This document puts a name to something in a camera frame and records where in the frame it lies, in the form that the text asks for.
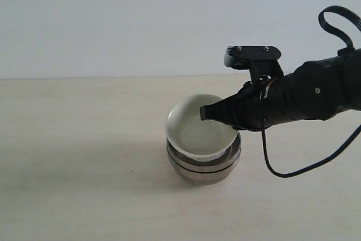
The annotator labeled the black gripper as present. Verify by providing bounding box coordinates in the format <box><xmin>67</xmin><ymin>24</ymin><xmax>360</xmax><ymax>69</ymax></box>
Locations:
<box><xmin>200</xmin><ymin>61</ymin><xmax>347</xmax><ymax>131</ymax></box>

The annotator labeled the white ceramic bowl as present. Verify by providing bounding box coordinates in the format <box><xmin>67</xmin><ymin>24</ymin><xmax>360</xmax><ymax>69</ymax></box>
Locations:
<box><xmin>165</xmin><ymin>93</ymin><xmax>238</xmax><ymax>162</ymax></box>

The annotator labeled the steel bowl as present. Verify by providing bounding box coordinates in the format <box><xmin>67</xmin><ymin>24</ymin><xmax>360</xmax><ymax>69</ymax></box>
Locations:
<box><xmin>168</xmin><ymin>155</ymin><xmax>240</xmax><ymax>186</ymax></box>
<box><xmin>166</xmin><ymin>132</ymin><xmax>241</xmax><ymax>167</ymax></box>

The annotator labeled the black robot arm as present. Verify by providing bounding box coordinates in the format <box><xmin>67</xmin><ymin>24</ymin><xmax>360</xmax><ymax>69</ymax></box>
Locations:
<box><xmin>200</xmin><ymin>46</ymin><xmax>360</xmax><ymax>132</ymax></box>

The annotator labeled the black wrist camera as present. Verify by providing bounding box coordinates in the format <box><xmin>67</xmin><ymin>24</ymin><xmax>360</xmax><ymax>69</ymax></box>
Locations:
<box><xmin>223</xmin><ymin>45</ymin><xmax>284</xmax><ymax>82</ymax></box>

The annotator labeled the thin black cable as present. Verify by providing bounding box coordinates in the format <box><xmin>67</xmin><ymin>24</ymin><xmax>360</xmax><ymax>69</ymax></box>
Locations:
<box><xmin>249</xmin><ymin>60</ymin><xmax>361</xmax><ymax>178</ymax></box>

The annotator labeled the flat black ribbon cable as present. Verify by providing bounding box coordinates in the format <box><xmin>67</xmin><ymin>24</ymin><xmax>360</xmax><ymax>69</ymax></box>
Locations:
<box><xmin>318</xmin><ymin>5</ymin><xmax>361</xmax><ymax>50</ymax></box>

